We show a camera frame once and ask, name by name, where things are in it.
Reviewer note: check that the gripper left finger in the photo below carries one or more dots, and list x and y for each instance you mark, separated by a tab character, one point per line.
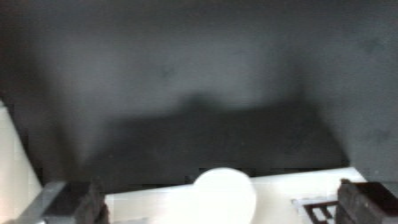
68	204

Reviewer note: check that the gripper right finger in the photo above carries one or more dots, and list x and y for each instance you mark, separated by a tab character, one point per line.
367	203

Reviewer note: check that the white front drawer box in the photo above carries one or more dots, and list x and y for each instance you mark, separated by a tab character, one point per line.
234	199

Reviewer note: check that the white fence left rail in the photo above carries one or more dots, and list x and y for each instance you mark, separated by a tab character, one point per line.
20	186

